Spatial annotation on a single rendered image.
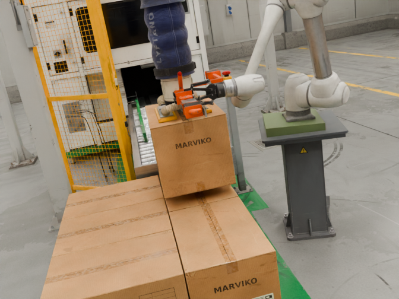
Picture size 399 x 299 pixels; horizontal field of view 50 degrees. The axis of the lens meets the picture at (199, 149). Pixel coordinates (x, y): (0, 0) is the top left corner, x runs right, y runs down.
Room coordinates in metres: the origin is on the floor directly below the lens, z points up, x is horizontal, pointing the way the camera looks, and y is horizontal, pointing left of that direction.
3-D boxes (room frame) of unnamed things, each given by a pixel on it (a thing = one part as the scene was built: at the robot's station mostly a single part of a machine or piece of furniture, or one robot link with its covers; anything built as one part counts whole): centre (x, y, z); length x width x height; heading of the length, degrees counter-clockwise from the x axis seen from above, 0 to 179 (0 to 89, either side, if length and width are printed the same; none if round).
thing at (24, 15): (3.42, 1.11, 1.62); 0.20 x 0.05 x 0.30; 7
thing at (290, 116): (2.66, -0.66, 0.83); 0.22 x 0.18 x 0.06; 176
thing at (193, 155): (2.45, 0.07, 0.82); 0.60 x 0.40 x 0.40; 6
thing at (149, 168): (2.80, 0.11, 0.58); 0.70 x 0.03 x 0.06; 97
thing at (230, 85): (2.16, -0.20, 1.15); 0.09 x 0.06 x 0.09; 7
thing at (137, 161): (3.92, 0.58, 0.50); 2.31 x 0.05 x 0.19; 7
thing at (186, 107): (1.79, 0.00, 1.16); 0.08 x 0.07 x 0.05; 6
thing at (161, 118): (2.38, 0.16, 1.04); 0.34 x 0.10 x 0.05; 6
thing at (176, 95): (2.14, 0.03, 1.15); 0.10 x 0.08 x 0.06; 96
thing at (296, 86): (2.63, -0.67, 0.97); 0.18 x 0.16 x 0.22; 48
